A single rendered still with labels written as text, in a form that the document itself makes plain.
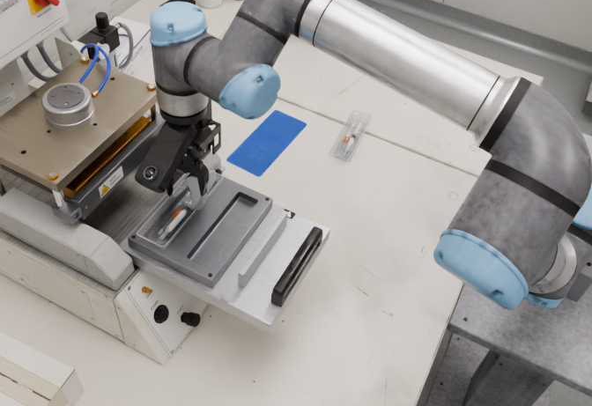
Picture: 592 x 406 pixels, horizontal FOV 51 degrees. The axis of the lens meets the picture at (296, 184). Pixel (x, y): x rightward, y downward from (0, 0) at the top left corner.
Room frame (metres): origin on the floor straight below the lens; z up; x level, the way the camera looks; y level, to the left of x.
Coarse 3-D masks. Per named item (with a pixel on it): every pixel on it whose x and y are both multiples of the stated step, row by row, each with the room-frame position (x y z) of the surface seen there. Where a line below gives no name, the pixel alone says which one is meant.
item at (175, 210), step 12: (216, 180) 0.74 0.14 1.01; (180, 192) 0.70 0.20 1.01; (168, 204) 0.67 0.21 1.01; (180, 204) 0.67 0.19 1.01; (156, 216) 0.64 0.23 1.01; (168, 216) 0.64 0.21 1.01; (180, 216) 0.65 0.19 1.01; (144, 228) 0.61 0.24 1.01; (156, 228) 0.62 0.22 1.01; (168, 228) 0.62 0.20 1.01; (156, 240) 0.59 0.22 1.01
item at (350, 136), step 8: (352, 112) 1.23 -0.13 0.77; (360, 112) 1.24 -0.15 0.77; (352, 120) 1.20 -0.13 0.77; (360, 120) 1.21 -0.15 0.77; (368, 120) 1.21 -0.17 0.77; (344, 128) 1.17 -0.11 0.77; (352, 128) 1.17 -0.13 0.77; (360, 128) 1.18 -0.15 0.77; (344, 136) 1.14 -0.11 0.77; (352, 136) 1.14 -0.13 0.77; (360, 136) 1.15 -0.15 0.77; (336, 144) 1.11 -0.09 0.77; (344, 144) 1.11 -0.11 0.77; (352, 144) 1.11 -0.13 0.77; (336, 152) 1.08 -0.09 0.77; (344, 152) 1.08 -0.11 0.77; (352, 152) 1.08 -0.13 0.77
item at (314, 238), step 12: (312, 228) 0.65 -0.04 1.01; (312, 240) 0.62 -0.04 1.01; (300, 252) 0.60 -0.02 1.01; (312, 252) 0.61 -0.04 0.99; (288, 264) 0.57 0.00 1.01; (300, 264) 0.57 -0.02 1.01; (288, 276) 0.55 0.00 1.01; (276, 288) 0.52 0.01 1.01; (288, 288) 0.53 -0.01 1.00; (276, 300) 0.52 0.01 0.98
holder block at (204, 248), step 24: (216, 192) 0.72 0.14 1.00; (240, 192) 0.72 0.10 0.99; (216, 216) 0.66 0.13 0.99; (240, 216) 0.68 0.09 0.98; (264, 216) 0.69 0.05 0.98; (192, 240) 0.61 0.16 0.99; (216, 240) 0.62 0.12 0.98; (240, 240) 0.62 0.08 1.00; (168, 264) 0.57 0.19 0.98; (192, 264) 0.56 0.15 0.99; (216, 264) 0.56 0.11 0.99
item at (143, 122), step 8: (144, 120) 0.82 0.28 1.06; (136, 128) 0.79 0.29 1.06; (144, 128) 0.80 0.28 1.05; (128, 136) 0.77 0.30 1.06; (136, 136) 0.78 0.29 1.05; (112, 144) 0.74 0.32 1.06; (120, 144) 0.75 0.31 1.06; (128, 144) 0.76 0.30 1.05; (104, 152) 0.72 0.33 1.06; (112, 152) 0.73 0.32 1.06; (96, 160) 0.70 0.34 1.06; (104, 160) 0.71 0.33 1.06; (8, 168) 0.69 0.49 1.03; (88, 168) 0.68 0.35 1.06; (96, 168) 0.69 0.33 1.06; (24, 176) 0.68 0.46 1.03; (80, 176) 0.66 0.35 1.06; (88, 176) 0.67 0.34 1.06; (40, 184) 0.66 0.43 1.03; (72, 184) 0.65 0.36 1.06; (80, 184) 0.65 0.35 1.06; (64, 192) 0.64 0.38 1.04; (72, 192) 0.63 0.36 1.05
